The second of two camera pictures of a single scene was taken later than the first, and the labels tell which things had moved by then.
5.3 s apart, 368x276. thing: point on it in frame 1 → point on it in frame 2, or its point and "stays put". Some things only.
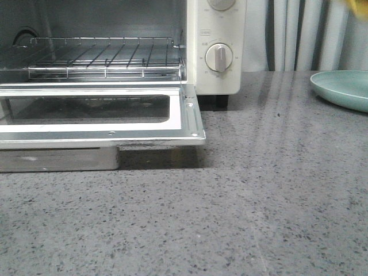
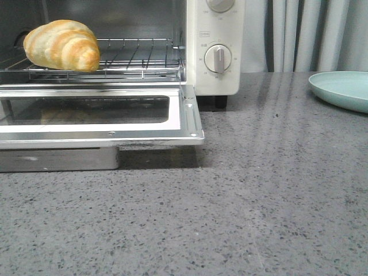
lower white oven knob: x=218 y=57 stays put
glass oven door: x=51 y=127 stays put
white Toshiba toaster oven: x=200 y=43 stays put
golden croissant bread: x=360 y=8 → x=63 y=44
